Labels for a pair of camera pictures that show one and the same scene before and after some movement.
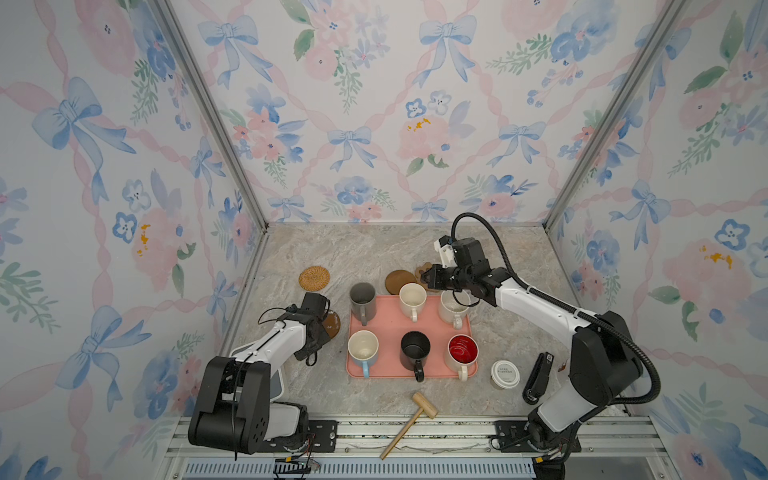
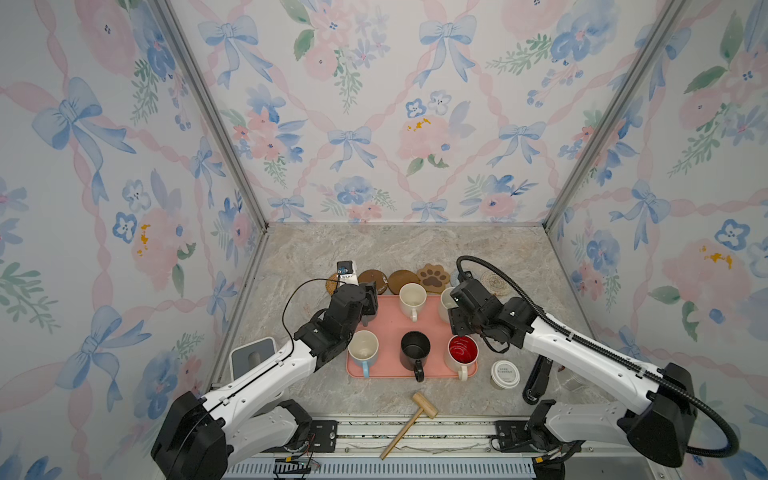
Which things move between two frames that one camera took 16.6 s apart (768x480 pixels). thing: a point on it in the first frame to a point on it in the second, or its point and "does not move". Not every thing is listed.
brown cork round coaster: [396, 279] does not move
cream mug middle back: [412, 300] does not move
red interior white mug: [461, 351] does not move
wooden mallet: [426, 407] does not move
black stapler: [537, 377] does not move
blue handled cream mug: [363, 346] does not move
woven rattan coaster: [314, 278] to [331, 283]
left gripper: [323, 336] to [370, 302]
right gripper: [436, 272] to [456, 320]
